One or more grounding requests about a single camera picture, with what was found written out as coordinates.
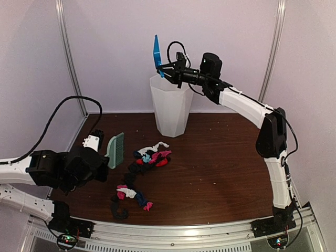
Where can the light blue paper scrap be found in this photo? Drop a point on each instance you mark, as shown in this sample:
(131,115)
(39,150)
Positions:
(146,158)

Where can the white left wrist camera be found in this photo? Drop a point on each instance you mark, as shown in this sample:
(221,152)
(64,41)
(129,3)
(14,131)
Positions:
(94,140)

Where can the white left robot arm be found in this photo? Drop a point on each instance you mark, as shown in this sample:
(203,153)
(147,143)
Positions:
(66,171)

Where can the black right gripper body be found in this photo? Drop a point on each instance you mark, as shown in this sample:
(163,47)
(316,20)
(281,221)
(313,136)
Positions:
(185,74)

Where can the blue plastic dustpan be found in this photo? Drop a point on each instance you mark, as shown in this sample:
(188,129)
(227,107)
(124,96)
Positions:
(157,56)

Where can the black curled paper scrap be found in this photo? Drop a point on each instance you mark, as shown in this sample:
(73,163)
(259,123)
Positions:
(117,213)

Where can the translucent white waste bin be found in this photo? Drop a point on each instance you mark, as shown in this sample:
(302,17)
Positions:
(171,106)

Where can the mint green hand brush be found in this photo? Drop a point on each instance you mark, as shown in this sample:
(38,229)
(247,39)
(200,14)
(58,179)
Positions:
(115,151)

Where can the dark blue front paper scrap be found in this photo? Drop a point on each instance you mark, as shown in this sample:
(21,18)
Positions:
(141,200)

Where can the small pink scrap near front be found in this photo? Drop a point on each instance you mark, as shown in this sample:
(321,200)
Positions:
(148,206)

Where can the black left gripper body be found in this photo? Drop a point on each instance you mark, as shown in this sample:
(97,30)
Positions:
(101,175)

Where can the long white paper scrap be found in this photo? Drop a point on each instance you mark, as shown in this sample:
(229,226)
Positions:
(153,148)

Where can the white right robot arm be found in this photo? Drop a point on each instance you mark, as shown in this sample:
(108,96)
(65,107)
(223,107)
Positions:
(224,94)

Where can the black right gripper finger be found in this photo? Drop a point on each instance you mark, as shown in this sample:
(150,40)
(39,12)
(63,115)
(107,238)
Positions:
(169,66)
(171,79)

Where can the long black paper scrap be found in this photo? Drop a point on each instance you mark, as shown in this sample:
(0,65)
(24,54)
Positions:
(134,170)

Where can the pink paper strip scrap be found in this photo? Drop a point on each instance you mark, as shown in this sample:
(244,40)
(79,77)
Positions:
(157,155)

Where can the aluminium left frame rail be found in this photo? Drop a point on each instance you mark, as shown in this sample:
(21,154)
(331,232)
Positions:
(59,4)

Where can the aluminium frame rail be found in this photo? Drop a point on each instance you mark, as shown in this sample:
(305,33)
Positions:
(59,4)
(270,60)

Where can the aluminium right frame rail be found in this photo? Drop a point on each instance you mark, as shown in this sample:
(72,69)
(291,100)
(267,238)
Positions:
(270,60)

